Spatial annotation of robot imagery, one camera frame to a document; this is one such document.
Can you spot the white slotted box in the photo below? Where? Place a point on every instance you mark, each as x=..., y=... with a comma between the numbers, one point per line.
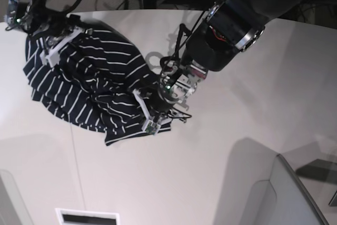
x=69, y=216

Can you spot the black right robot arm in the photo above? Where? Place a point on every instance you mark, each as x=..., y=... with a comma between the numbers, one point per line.
x=19, y=15

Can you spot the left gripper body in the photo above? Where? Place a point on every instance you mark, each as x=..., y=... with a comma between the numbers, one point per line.
x=166, y=105

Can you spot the grey monitor edge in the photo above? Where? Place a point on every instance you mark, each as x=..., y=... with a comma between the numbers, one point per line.
x=297, y=205

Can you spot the navy white striped t-shirt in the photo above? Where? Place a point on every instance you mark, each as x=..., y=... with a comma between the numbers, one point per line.
x=92, y=84

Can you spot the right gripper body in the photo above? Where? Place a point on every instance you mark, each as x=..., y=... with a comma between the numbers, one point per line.
x=49, y=28

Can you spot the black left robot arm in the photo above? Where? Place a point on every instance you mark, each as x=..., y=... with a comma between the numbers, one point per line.
x=226, y=29

